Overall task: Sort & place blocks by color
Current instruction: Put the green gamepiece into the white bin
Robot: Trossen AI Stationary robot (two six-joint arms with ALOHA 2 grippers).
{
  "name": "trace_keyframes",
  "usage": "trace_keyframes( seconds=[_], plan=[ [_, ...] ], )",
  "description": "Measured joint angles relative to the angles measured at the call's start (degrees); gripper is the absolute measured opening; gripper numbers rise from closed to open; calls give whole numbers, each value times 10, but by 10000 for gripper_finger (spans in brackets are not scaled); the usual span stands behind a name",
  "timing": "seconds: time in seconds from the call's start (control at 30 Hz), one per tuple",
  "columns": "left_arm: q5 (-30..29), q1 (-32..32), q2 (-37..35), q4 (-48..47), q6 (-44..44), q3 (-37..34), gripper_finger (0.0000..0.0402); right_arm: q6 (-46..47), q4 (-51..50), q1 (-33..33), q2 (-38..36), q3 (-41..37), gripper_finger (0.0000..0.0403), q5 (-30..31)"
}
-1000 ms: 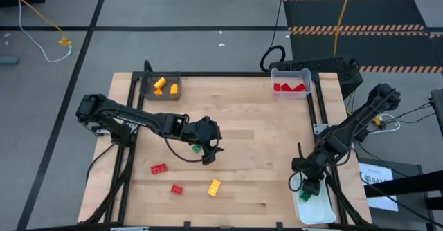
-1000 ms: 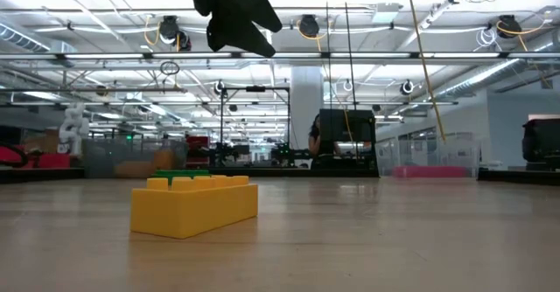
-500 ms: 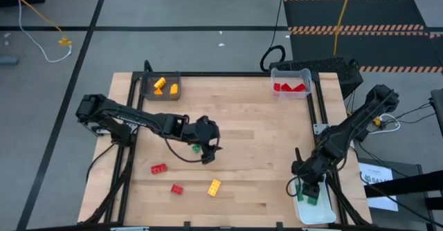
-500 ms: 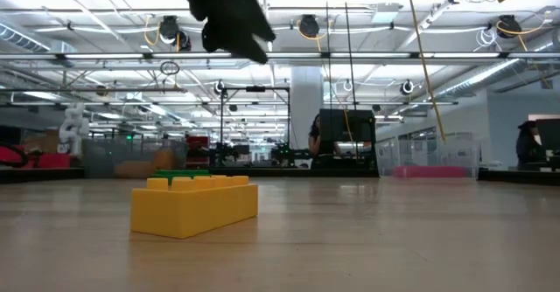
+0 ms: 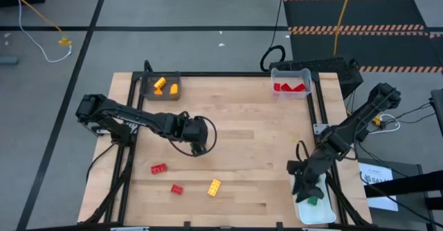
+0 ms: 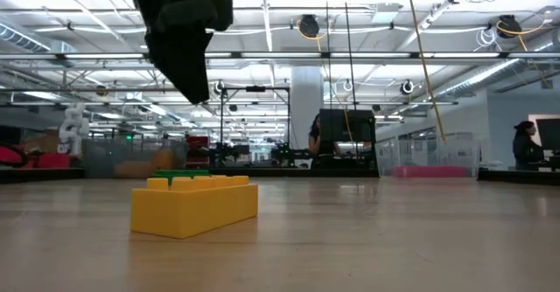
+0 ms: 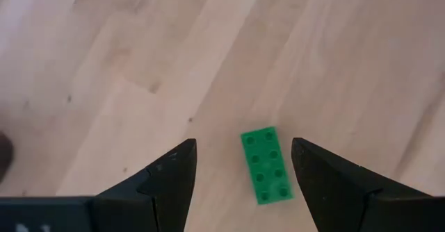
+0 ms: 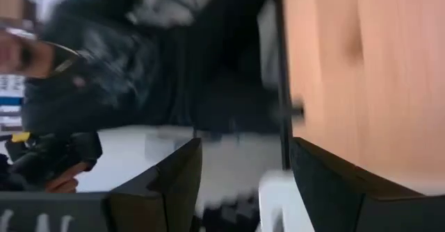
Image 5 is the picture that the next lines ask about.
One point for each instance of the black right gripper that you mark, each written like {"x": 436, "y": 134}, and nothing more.
{"x": 313, "y": 170}

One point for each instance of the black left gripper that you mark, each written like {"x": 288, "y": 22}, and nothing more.
{"x": 181, "y": 127}

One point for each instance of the yellow eight-stud block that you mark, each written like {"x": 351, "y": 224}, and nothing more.
{"x": 214, "y": 187}
{"x": 160, "y": 82}

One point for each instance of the red four-stud block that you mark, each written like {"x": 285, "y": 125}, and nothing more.
{"x": 176, "y": 189}
{"x": 277, "y": 87}

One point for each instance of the orange-yellow block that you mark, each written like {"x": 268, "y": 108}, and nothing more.
{"x": 174, "y": 90}

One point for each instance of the red rectangular block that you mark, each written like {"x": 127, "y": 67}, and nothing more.
{"x": 286, "y": 87}

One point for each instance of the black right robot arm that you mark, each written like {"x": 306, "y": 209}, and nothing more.
{"x": 356, "y": 120}

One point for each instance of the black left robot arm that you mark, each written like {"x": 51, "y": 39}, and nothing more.
{"x": 138, "y": 117}

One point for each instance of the white plastic tray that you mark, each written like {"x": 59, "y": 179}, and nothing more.
{"x": 318, "y": 213}

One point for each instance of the white paper sign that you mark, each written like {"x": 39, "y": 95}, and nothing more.
{"x": 379, "y": 175}

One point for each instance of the grey translucent bin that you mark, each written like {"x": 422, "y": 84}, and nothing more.
{"x": 152, "y": 96}

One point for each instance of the grey side cabinet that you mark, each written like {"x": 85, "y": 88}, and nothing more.
{"x": 405, "y": 167}

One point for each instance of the yellow power plug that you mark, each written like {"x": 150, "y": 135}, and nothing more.
{"x": 377, "y": 120}

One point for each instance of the black bar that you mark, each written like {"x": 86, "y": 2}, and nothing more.
{"x": 408, "y": 184}

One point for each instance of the clear plastic bin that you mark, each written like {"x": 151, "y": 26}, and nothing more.
{"x": 297, "y": 75}

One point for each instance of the black speckled box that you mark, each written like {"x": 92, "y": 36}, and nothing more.
{"x": 328, "y": 66}

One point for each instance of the grey chair edge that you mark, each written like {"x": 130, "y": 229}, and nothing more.
{"x": 439, "y": 110}

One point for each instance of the black hazard-striped floor mat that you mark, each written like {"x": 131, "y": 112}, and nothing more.
{"x": 346, "y": 13}

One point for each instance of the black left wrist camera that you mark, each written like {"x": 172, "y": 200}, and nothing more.
{"x": 199, "y": 130}

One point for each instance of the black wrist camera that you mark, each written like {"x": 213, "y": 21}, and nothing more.
{"x": 295, "y": 167}
{"x": 199, "y": 130}

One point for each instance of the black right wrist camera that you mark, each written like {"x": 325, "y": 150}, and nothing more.
{"x": 295, "y": 167}

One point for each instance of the silver right mount plate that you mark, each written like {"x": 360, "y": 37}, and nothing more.
{"x": 320, "y": 129}

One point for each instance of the silver mount plate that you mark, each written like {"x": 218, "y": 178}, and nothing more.
{"x": 320, "y": 129}
{"x": 99, "y": 131}

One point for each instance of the black aluminium table frame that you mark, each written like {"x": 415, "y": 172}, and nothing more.
{"x": 225, "y": 74}

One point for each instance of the silver left mount plate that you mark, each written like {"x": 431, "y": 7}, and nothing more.
{"x": 99, "y": 131}

